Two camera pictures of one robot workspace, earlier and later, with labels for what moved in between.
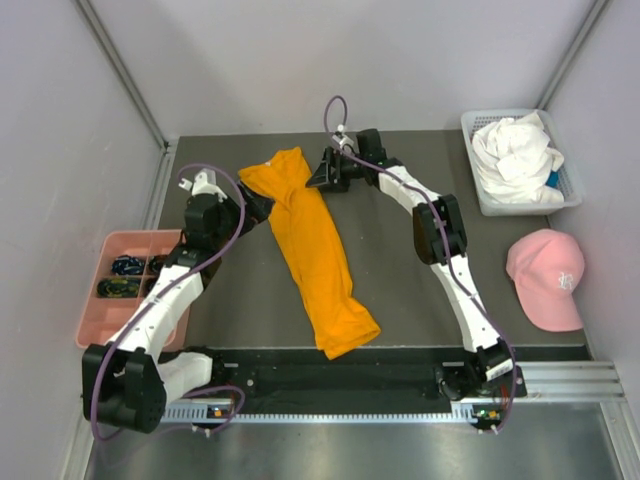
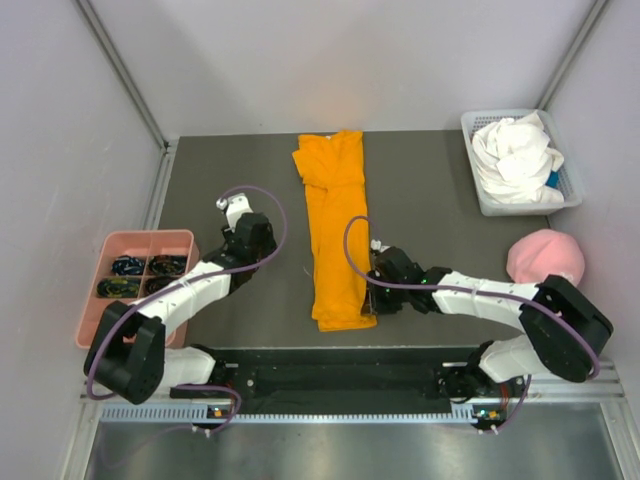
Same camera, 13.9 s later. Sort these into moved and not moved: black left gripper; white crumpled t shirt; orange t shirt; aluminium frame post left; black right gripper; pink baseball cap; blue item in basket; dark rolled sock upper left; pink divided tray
Moved: orange t shirt; black right gripper; black left gripper
Not moved: white crumpled t shirt; pink baseball cap; blue item in basket; pink divided tray; aluminium frame post left; dark rolled sock upper left
